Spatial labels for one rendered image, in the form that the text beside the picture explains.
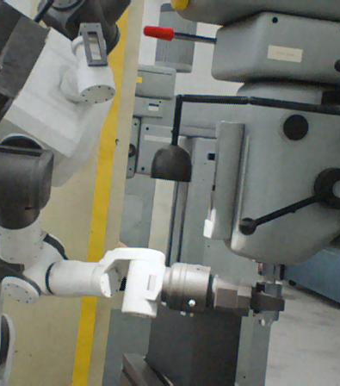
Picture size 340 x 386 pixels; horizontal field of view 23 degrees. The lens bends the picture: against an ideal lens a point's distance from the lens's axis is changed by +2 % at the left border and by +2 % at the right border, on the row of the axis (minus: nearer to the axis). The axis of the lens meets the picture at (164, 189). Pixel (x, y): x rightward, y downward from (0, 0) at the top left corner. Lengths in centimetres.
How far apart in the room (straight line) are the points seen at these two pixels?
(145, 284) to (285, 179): 32
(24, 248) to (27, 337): 167
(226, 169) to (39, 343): 190
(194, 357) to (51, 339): 146
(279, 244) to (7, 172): 48
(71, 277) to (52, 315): 161
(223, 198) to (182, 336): 51
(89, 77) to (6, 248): 36
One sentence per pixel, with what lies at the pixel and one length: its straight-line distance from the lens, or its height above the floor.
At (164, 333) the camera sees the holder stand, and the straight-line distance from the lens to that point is 195.
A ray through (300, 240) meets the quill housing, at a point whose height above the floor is 136.
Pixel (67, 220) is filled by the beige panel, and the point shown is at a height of 117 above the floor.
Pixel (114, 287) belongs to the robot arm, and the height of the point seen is 121.
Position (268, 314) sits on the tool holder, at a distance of 151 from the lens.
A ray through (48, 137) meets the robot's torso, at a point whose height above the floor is 149.
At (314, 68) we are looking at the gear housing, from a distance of 140.
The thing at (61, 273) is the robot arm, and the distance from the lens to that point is 162.
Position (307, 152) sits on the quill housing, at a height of 151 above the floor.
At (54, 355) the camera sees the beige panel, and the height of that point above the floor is 65.
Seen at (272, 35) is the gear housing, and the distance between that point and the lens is 137.
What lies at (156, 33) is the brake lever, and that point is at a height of 170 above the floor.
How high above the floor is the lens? 149
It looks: 3 degrees down
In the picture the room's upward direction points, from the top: 7 degrees clockwise
